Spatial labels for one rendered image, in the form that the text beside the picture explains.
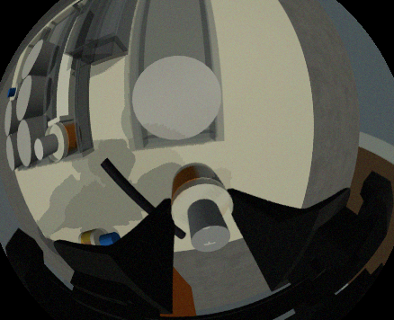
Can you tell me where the white jar with red label and blue lid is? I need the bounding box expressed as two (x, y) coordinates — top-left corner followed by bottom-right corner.
(78, 228), (121, 246)

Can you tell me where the black long thin bar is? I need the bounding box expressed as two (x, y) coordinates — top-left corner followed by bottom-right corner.
(100, 157), (186, 239)

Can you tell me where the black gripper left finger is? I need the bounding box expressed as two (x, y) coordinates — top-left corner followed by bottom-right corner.
(53, 199), (175, 315)

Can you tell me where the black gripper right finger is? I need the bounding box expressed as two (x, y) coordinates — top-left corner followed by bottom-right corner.
(227, 188), (350, 291)

